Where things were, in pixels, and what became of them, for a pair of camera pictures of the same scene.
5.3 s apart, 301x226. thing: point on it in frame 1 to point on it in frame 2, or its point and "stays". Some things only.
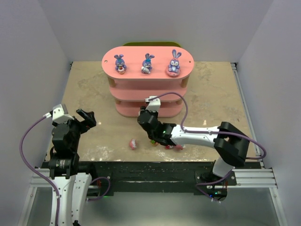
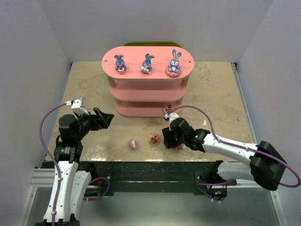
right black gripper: x=145 y=117 to x=170 y=138
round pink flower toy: x=153 y=143 stays
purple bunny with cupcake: x=120 y=67 stays
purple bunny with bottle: x=146 y=67 stays
